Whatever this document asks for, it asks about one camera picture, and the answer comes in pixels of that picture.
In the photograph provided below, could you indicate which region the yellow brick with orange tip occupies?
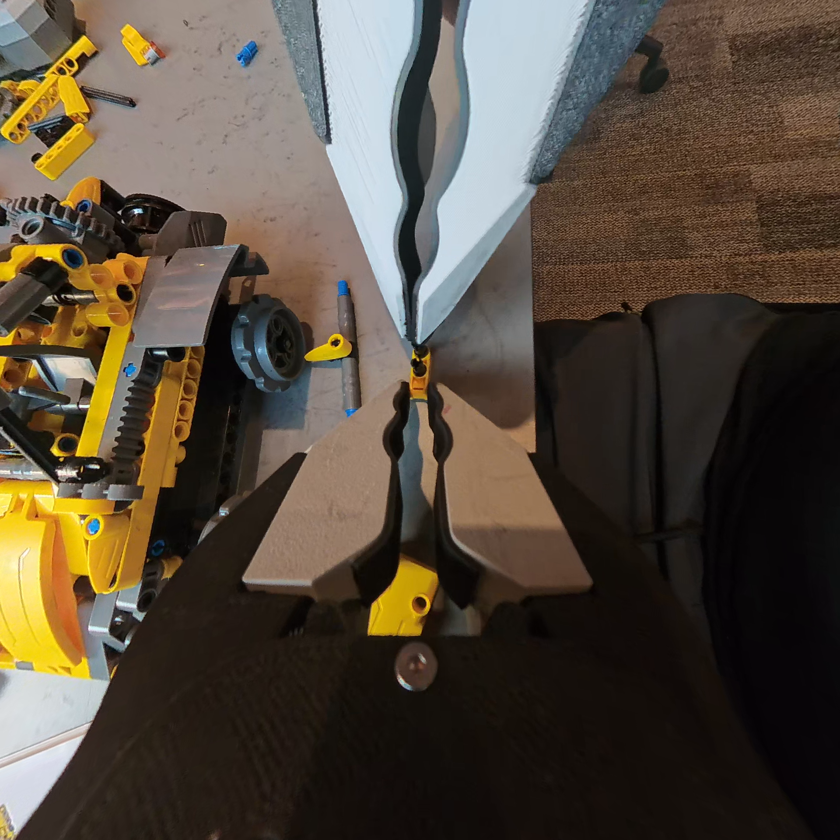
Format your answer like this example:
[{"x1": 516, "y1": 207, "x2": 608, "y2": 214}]
[{"x1": 120, "y1": 24, "x2": 164, "y2": 67}]

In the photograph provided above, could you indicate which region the instruction booklet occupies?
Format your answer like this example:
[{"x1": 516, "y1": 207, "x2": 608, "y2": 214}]
[{"x1": 0, "y1": 718, "x2": 96, "y2": 840}]

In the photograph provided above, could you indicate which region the yellow toy vehicle model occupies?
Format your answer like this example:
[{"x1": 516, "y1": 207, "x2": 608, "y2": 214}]
[{"x1": 0, "y1": 176, "x2": 309, "y2": 680}]

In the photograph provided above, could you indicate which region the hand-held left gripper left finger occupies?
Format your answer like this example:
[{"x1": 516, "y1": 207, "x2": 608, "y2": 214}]
[{"x1": 241, "y1": 381, "x2": 412, "y2": 608}]

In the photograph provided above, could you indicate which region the black chair caster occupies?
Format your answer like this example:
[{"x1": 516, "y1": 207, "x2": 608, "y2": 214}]
[{"x1": 638, "y1": 35, "x2": 672, "y2": 94}]

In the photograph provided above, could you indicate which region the short yellow beam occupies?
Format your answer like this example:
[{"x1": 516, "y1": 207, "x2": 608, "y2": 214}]
[{"x1": 33, "y1": 123, "x2": 97, "y2": 181}]

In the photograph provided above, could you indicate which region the grey battery box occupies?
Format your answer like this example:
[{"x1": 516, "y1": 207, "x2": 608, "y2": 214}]
[{"x1": 0, "y1": 0, "x2": 86, "y2": 67}]

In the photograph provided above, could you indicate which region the smooth yellow panel brick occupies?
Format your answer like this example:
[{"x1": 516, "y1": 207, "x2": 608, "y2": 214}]
[{"x1": 56, "y1": 74, "x2": 91, "y2": 123}]

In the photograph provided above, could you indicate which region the grey desk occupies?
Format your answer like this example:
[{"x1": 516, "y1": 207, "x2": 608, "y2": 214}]
[{"x1": 0, "y1": 0, "x2": 539, "y2": 742}]

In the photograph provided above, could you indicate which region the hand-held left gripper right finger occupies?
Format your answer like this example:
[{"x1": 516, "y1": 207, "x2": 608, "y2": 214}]
[{"x1": 425, "y1": 382, "x2": 594, "y2": 610}]

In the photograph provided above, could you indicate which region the yellow liftarm brick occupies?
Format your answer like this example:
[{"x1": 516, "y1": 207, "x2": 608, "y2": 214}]
[{"x1": 366, "y1": 554, "x2": 439, "y2": 637}]

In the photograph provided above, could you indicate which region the long yellow beam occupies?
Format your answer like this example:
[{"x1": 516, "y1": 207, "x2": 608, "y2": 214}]
[{"x1": 0, "y1": 36, "x2": 99, "y2": 143}]

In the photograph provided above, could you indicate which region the black axle rod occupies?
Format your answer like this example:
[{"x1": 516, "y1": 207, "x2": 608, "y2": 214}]
[{"x1": 80, "y1": 84, "x2": 137, "y2": 109}]

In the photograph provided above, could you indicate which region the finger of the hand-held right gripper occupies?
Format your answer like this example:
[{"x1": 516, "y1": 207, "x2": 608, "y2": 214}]
[
  {"x1": 415, "y1": 0, "x2": 597, "y2": 345},
  {"x1": 315, "y1": 0, "x2": 434, "y2": 345}
]

